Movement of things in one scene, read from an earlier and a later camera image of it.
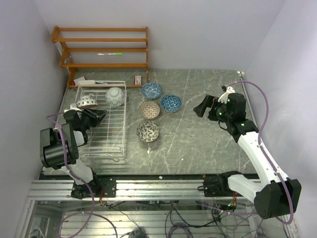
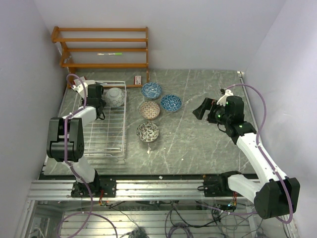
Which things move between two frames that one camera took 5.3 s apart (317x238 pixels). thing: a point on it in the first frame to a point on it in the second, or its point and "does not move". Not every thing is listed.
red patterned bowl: (147, 132) does not move
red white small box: (137, 80) does not move
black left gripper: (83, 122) to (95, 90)
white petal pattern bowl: (115, 96) does not move
